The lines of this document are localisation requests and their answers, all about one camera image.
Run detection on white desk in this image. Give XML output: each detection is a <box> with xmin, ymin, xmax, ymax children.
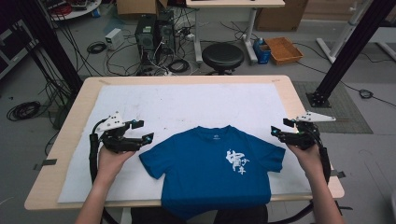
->
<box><xmin>185</xmin><ymin>0</ymin><xmax>286</xmax><ymax>65</ymax></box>

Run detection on white power supply box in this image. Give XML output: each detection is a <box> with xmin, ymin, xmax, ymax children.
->
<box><xmin>105</xmin><ymin>27</ymin><xmax>125</xmax><ymax>50</ymax></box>

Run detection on grey floor mat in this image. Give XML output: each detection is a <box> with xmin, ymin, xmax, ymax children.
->
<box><xmin>292</xmin><ymin>81</ymin><xmax>374</xmax><ymax>135</ymax></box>

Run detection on white table mat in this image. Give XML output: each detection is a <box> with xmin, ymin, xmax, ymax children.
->
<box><xmin>57</xmin><ymin>83</ymin><xmax>313</xmax><ymax>203</ymax></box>

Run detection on black metal stand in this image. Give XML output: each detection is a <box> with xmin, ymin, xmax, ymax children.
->
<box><xmin>12</xmin><ymin>0</ymin><xmax>84</xmax><ymax>94</ymax></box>
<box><xmin>305</xmin><ymin>0</ymin><xmax>396</xmax><ymax>109</ymax></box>

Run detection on grey rack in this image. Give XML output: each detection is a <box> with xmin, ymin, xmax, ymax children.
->
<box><xmin>0</xmin><ymin>19</ymin><xmax>39</xmax><ymax>80</ymax></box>

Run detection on person's right hand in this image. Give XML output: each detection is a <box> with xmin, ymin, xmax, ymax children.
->
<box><xmin>285</xmin><ymin>143</ymin><xmax>325</xmax><ymax>182</ymax></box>

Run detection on black round stool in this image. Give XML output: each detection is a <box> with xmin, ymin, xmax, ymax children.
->
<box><xmin>201</xmin><ymin>42</ymin><xmax>246</xmax><ymax>77</ymax></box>

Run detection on black floor cable with plug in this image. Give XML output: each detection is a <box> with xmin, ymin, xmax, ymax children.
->
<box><xmin>339</xmin><ymin>79</ymin><xmax>396</xmax><ymax>108</ymax></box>

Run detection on black computer tower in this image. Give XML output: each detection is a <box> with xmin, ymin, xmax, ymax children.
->
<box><xmin>134</xmin><ymin>13</ymin><xmax>158</xmax><ymax>68</ymax></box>
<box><xmin>155</xmin><ymin>10</ymin><xmax>177</xmax><ymax>63</ymax></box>

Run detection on blue box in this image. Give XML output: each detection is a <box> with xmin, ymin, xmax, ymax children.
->
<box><xmin>252</xmin><ymin>37</ymin><xmax>272</xmax><ymax>65</ymax></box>

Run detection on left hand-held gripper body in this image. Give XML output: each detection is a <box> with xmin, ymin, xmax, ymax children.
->
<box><xmin>94</xmin><ymin>111</ymin><xmax>138</xmax><ymax>154</ymax></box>

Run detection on person's left hand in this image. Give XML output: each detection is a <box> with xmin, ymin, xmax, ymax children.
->
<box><xmin>97</xmin><ymin>145</ymin><xmax>136</xmax><ymax>185</ymax></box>

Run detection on coiled black cable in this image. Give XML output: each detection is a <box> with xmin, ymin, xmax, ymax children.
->
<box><xmin>6</xmin><ymin>100</ymin><xmax>42</xmax><ymax>122</ymax></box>
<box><xmin>86</xmin><ymin>40</ymin><xmax>107</xmax><ymax>55</ymax></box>
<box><xmin>167</xmin><ymin>58</ymin><xmax>191</xmax><ymax>75</ymax></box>

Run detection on round white table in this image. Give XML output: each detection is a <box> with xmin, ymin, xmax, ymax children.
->
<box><xmin>40</xmin><ymin>0</ymin><xmax>103</xmax><ymax>22</ymax></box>

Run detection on large cardboard box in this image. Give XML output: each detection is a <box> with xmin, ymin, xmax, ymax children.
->
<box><xmin>255</xmin><ymin>0</ymin><xmax>310</xmax><ymax>33</ymax></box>

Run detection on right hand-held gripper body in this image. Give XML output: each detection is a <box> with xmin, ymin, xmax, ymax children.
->
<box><xmin>288</xmin><ymin>111</ymin><xmax>337</xmax><ymax>151</ymax></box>

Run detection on white metal stand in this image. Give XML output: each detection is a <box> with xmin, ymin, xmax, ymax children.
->
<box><xmin>316</xmin><ymin>0</ymin><xmax>375</xmax><ymax>64</ymax></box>

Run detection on orange plastic tray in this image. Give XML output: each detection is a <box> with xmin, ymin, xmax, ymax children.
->
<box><xmin>264</xmin><ymin>36</ymin><xmax>304</xmax><ymax>66</ymax></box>

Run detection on person's dark pants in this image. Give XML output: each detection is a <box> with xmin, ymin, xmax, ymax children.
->
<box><xmin>130</xmin><ymin>204</ymin><xmax>269</xmax><ymax>224</ymax></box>

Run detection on black sleeved gripper cable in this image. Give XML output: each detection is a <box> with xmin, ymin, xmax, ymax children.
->
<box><xmin>316</xmin><ymin>130</ymin><xmax>332</xmax><ymax>185</ymax></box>
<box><xmin>88</xmin><ymin>119</ymin><xmax>108</xmax><ymax>185</ymax></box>

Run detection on blue printed T-shirt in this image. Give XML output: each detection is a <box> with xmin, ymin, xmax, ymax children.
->
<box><xmin>138</xmin><ymin>124</ymin><xmax>287</xmax><ymax>220</ymax></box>

